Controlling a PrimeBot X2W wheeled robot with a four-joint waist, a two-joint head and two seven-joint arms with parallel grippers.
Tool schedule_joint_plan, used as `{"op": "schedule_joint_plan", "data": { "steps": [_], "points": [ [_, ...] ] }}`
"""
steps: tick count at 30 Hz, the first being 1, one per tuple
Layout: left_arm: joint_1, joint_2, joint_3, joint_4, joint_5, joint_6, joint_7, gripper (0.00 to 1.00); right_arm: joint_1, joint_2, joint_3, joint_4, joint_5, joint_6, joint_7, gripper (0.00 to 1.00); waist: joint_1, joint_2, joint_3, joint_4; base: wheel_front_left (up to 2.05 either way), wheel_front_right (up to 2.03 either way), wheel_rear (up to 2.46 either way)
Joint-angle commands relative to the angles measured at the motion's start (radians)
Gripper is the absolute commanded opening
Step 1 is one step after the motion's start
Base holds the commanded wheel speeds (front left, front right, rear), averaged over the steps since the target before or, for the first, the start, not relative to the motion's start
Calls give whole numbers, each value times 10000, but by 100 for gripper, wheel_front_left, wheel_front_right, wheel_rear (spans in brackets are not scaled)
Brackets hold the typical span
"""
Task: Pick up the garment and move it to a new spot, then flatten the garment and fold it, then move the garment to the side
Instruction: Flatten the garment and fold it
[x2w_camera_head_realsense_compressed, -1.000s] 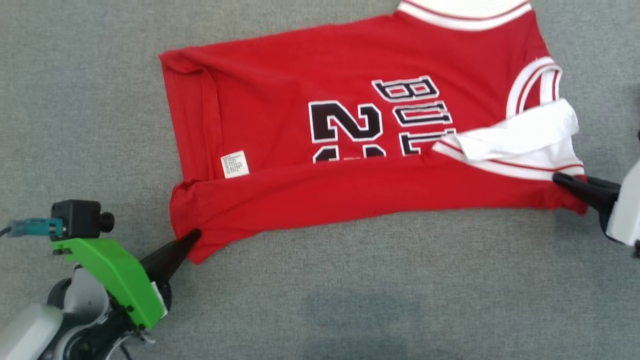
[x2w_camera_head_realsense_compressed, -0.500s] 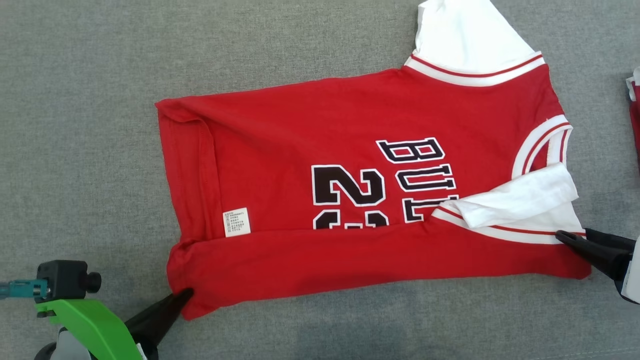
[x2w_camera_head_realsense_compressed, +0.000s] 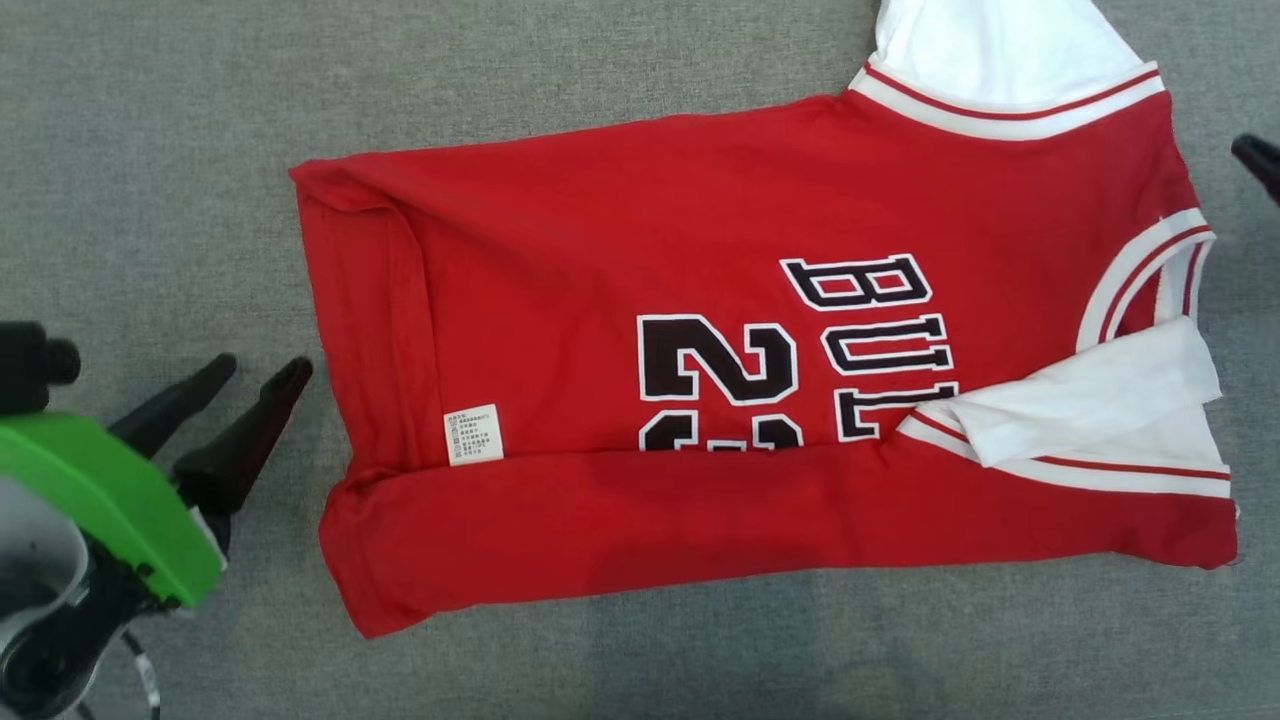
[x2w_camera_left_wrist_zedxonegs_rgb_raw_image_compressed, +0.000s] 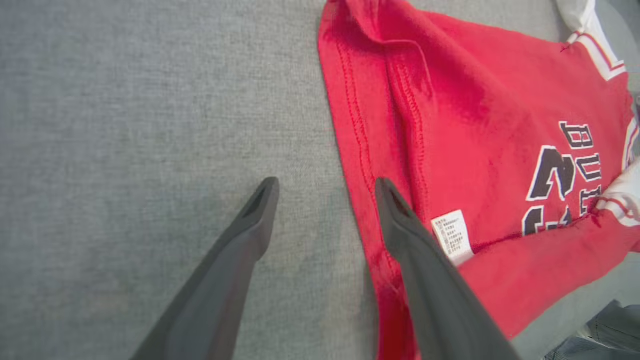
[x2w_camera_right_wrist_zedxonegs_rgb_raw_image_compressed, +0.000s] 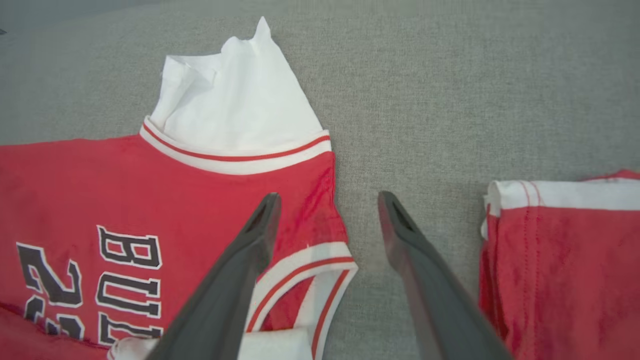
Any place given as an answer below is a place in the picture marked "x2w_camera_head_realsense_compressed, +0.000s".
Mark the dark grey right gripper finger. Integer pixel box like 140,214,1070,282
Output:
1231,132,1280,208

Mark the red basketball jersey white trim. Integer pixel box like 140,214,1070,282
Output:
289,0,1242,641

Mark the grey fabric sofa cushion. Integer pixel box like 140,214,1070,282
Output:
0,0,1280,720

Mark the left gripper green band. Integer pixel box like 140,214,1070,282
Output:
0,351,315,611

